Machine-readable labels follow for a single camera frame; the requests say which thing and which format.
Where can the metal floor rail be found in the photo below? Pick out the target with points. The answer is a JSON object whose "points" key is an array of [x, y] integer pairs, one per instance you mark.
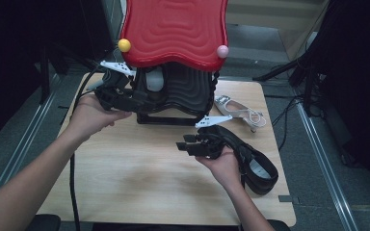
{"points": [[324, 166], [19, 150]]}

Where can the person's left hand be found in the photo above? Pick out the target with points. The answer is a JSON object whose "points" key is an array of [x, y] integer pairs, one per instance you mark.
{"points": [[88, 117]]}

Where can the black curtain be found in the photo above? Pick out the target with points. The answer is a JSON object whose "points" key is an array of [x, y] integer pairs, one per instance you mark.
{"points": [[13, 64], [359, 80]]}

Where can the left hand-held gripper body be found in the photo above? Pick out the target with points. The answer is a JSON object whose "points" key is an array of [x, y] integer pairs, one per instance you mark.
{"points": [[118, 68]]}

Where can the black metal stand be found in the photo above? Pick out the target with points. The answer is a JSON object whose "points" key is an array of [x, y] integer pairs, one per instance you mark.
{"points": [[45, 77], [308, 80]]}

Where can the red and black shoe rack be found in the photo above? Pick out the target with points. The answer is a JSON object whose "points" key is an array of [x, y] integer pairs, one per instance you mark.
{"points": [[173, 29]]}

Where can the pink ball knob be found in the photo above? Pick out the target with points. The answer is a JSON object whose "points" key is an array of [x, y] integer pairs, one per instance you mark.
{"points": [[222, 51]]}

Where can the person's dark clothing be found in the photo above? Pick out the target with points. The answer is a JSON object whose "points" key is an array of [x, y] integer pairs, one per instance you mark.
{"points": [[45, 223]]}

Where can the yellow ball knob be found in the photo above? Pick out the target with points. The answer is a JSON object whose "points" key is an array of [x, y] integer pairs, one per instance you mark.
{"points": [[124, 45]]}

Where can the person's right hand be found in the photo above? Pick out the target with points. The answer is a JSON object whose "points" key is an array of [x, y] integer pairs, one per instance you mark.
{"points": [[226, 170]]}

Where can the small black tape strip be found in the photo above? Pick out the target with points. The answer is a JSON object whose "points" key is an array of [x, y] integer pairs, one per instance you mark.
{"points": [[63, 107]]}

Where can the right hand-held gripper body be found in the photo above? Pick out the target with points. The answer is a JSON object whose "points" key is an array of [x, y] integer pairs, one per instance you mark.
{"points": [[213, 120]]}

